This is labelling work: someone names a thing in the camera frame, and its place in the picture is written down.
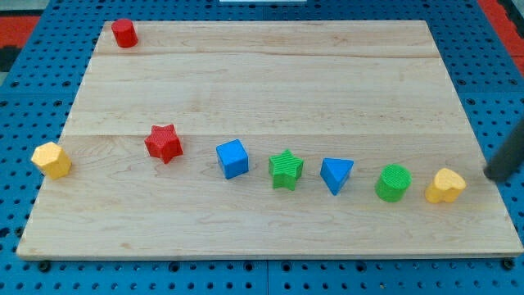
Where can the blue triangle block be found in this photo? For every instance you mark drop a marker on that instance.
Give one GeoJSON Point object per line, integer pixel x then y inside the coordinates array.
{"type": "Point", "coordinates": [335, 172]}

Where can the wooden board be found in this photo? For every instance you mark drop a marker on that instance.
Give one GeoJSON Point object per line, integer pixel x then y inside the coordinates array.
{"type": "Point", "coordinates": [376, 92]}

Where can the green star block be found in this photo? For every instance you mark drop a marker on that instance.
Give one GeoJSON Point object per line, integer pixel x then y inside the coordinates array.
{"type": "Point", "coordinates": [285, 169]}

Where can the blue cube block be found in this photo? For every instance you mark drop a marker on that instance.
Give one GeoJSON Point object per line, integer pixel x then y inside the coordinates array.
{"type": "Point", "coordinates": [232, 158]}

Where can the red star block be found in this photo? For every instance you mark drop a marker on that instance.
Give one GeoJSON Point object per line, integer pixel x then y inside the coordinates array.
{"type": "Point", "coordinates": [164, 143]}

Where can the green cylinder block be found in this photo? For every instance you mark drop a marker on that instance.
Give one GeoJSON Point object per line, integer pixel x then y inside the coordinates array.
{"type": "Point", "coordinates": [393, 182]}

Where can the red cylinder block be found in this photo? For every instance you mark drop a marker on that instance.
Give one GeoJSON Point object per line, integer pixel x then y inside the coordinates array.
{"type": "Point", "coordinates": [124, 33]}

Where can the yellow heart block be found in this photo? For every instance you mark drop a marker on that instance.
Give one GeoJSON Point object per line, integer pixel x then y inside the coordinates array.
{"type": "Point", "coordinates": [446, 186]}

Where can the yellow hexagon block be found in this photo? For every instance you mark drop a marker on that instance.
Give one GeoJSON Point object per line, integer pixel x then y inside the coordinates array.
{"type": "Point", "coordinates": [52, 160]}

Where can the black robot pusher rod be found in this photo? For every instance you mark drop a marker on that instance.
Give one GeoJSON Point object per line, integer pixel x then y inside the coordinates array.
{"type": "Point", "coordinates": [508, 157]}

